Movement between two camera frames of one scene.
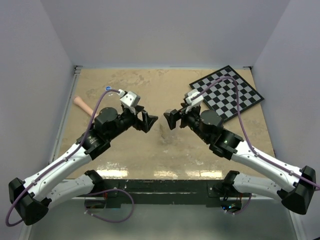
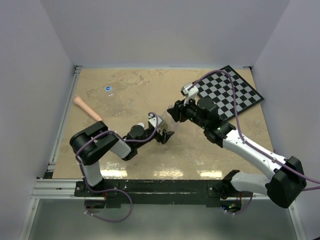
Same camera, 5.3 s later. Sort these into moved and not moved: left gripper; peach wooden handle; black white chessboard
Moved: left gripper
Not moved: black white chessboard; peach wooden handle
